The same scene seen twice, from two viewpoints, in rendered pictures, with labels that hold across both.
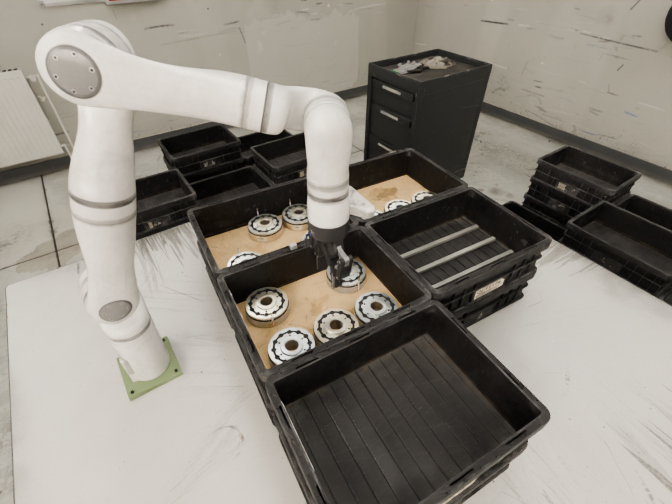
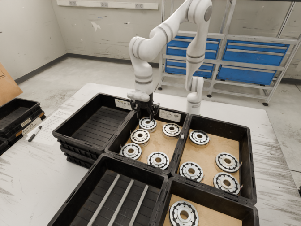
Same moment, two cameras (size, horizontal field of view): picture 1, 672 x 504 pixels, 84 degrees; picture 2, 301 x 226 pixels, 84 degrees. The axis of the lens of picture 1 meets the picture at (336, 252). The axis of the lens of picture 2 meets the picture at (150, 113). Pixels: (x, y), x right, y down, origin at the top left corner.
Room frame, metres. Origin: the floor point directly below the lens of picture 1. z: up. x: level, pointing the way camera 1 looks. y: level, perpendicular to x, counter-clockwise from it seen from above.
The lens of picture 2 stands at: (1.02, -0.34, 1.51)
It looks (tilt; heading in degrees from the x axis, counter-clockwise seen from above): 39 degrees down; 141
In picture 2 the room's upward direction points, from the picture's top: straight up
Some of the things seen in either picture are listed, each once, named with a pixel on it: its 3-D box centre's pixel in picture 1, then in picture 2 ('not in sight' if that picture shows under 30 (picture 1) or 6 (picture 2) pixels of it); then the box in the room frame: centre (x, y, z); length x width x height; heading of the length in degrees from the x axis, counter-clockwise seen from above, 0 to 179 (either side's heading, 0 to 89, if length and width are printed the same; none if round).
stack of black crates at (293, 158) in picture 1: (296, 183); not in sight; (1.94, 0.24, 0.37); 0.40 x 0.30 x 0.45; 125
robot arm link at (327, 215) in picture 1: (337, 198); (142, 86); (0.55, 0.00, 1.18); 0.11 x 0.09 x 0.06; 120
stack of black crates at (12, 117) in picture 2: not in sight; (21, 129); (-0.65, -0.59, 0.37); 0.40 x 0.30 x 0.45; 125
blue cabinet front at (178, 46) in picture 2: not in sight; (190, 57); (-0.48, 1.63, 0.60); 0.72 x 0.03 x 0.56; 35
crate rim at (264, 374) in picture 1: (322, 289); (152, 131); (0.57, 0.03, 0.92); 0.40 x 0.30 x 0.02; 119
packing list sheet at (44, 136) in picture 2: not in sight; (54, 124); (-0.07, -0.32, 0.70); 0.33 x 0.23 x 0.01; 125
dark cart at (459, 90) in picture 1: (419, 134); not in sight; (2.44, -0.57, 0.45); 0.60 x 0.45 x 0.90; 125
